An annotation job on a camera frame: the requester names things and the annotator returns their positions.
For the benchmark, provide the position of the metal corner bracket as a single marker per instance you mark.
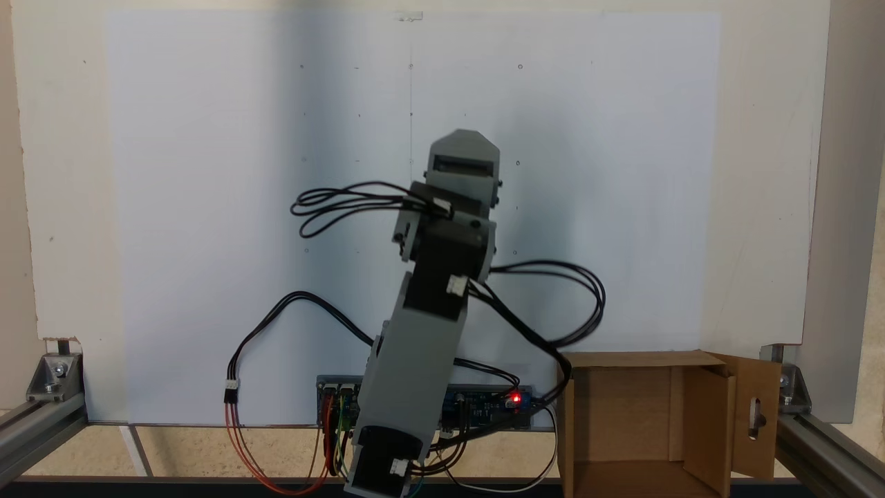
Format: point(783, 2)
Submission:
point(54, 377)
point(792, 387)

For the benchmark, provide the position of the clear tape strip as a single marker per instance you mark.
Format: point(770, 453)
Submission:
point(409, 16)

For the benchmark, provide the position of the brown cardboard box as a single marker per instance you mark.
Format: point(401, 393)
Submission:
point(622, 422)

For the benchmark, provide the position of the aluminium frame rail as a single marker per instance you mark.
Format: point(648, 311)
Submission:
point(830, 456)
point(38, 429)

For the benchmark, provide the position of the large white paper sheet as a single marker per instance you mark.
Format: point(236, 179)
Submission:
point(207, 207)

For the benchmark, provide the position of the blue circuit board red LED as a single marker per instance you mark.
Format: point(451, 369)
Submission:
point(484, 408)

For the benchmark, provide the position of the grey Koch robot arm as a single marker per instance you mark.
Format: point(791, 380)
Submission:
point(418, 346)

